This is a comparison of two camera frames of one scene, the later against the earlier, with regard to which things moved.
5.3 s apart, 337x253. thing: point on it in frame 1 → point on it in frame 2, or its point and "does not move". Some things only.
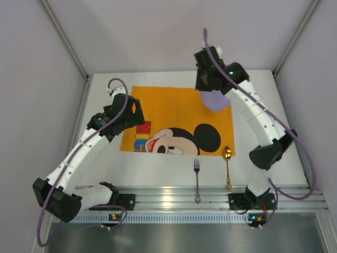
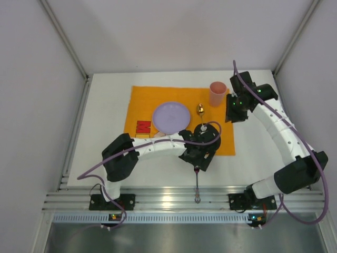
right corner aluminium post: (315, 2) does not move
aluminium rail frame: (289, 198) does not move
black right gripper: (201, 78) → (234, 113)
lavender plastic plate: (215, 100) → (170, 117)
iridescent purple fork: (197, 168) does not move
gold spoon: (227, 152) → (200, 110)
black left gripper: (134, 111) → (201, 160)
